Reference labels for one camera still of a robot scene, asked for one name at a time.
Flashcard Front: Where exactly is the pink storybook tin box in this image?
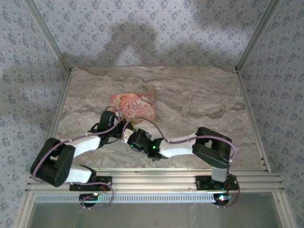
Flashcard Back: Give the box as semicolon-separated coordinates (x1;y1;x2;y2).
110;92;158;122

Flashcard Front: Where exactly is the black controller board with LED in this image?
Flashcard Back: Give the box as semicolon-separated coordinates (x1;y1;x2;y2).
79;193;100;203
213;193;233;204

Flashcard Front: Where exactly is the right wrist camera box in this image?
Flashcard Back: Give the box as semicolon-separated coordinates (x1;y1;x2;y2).
122;127;135;144

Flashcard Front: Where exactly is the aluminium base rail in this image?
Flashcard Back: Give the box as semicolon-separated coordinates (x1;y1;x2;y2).
25;168;285;193

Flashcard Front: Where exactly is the aluminium side rail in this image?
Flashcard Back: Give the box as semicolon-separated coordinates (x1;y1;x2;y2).
235;67;272;173
38;68;73;173

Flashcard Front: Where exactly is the slotted grey cable duct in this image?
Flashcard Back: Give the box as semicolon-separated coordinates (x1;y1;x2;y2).
34;192;223;204

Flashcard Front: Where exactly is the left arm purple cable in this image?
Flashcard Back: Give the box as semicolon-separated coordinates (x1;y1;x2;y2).
30;106;124;211

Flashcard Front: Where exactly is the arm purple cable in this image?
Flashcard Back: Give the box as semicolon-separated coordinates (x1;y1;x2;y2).
121;117;241;209
30;106;124;211

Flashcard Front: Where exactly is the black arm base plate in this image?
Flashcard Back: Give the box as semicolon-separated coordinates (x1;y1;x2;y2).
69;176;112;192
194;175;239;190

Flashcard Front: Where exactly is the aluminium corner post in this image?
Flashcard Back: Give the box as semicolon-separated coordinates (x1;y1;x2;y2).
234;0;283;72
23;0;72;73

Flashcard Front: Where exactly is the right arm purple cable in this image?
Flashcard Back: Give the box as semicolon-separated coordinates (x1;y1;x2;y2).
121;117;241;209

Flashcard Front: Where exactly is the aluminium frame leg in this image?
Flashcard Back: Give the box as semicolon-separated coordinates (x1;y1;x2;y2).
272;192;297;228
16;192;36;228

